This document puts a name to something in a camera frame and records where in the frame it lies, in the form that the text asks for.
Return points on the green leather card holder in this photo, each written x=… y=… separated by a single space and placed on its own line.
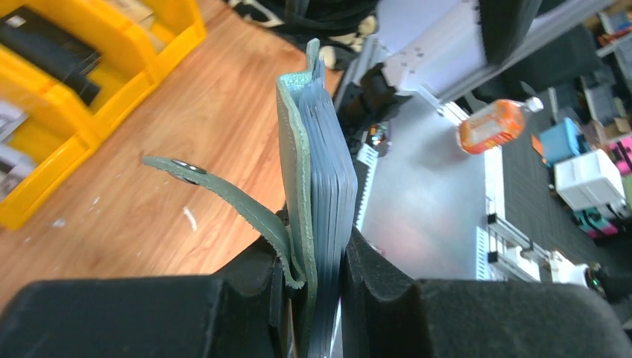
x=293 y=242

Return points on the left yellow plastic bin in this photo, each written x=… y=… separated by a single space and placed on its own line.
x=57 y=135

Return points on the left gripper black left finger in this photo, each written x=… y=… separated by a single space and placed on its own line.
x=235 y=312

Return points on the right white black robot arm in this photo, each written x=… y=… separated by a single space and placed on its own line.
x=469 y=37

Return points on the middle yellow plastic bin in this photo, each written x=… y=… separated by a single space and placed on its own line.
x=123 y=77

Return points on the orange drink bottle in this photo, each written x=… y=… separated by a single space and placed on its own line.
x=496 y=124

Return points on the aluminium frame rail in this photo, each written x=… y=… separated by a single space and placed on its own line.
x=428 y=207

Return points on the colourful suitcases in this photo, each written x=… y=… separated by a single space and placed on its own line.
x=586 y=182

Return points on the right yellow plastic bin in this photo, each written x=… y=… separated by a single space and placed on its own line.
x=162 y=32

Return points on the silver VIP cards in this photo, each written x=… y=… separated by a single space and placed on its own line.
x=15 y=164

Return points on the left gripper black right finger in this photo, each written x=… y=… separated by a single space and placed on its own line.
x=386 y=313

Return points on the yellow plastic bin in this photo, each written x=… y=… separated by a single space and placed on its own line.
x=123 y=77
x=162 y=32
x=57 y=135

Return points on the background storage shelf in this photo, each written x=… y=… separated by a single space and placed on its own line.
x=600 y=99

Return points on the black cards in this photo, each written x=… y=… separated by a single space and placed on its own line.
x=52 y=49

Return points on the black floral blanket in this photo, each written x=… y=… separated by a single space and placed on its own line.
x=341 y=26

